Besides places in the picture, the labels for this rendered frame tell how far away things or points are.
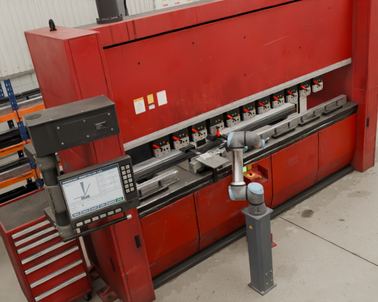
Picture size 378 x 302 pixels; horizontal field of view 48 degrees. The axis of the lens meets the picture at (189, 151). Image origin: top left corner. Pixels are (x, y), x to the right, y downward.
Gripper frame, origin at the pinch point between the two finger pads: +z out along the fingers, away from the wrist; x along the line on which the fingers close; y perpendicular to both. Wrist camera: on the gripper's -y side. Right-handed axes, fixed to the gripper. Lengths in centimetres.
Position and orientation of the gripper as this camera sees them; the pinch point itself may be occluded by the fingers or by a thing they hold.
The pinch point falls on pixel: (217, 148)
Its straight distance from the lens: 392.9
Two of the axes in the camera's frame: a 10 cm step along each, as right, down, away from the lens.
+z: -7.2, 3.9, 5.7
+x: 4.0, -4.3, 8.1
